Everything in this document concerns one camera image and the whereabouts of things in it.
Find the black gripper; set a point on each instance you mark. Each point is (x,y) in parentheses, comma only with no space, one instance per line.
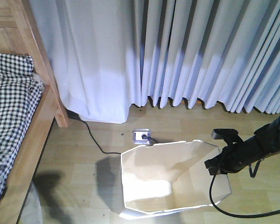
(235,158)

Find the white plastic trash bin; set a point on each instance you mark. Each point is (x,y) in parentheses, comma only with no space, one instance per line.
(167,178)

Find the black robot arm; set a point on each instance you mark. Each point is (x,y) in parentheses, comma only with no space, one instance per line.
(268,137)

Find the floor power outlet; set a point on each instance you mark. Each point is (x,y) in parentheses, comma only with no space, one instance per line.
(141,136)

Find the white gray curtain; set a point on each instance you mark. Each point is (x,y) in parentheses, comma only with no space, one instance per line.
(110,54)

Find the checkered black white bedding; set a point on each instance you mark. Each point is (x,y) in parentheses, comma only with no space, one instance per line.
(20,93)

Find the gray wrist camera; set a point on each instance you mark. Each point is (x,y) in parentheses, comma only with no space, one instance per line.
(224,134)

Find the wooden bed frame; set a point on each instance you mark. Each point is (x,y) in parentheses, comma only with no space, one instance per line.
(19,35)

